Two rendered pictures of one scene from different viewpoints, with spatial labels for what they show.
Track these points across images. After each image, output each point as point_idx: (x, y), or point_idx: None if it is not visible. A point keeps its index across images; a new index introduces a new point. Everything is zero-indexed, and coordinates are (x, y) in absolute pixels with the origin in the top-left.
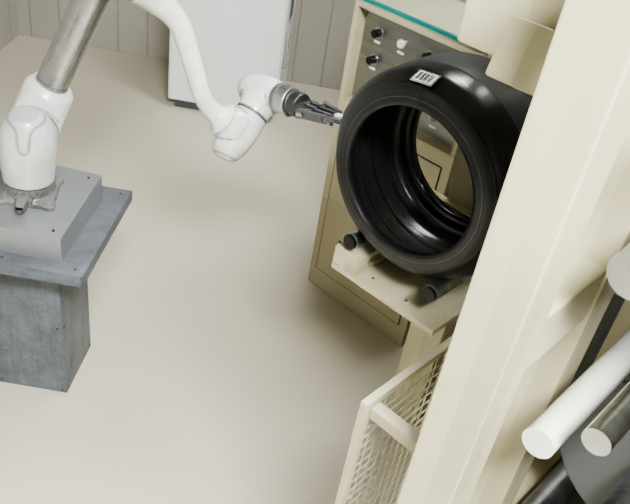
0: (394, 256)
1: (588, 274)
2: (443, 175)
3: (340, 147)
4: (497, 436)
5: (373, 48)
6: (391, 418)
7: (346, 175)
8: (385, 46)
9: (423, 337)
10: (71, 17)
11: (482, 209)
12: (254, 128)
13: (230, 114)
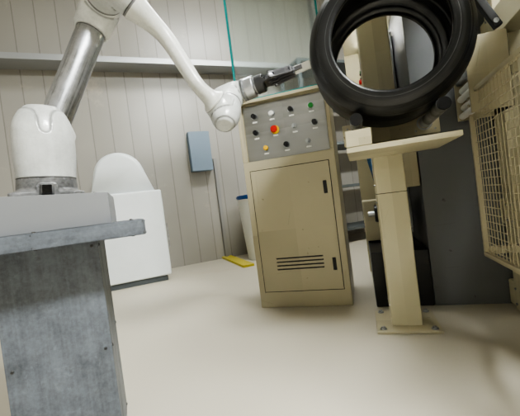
0: (402, 95)
1: None
2: (331, 163)
3: (322, 51)
4: None
5: (253, 127)
6: None
7: (336, 66)
8: (261, 121)
9: (396, 236)
10: (71, 54)
11: (459, 1)
12: (238, 102)
13: (220, 91)
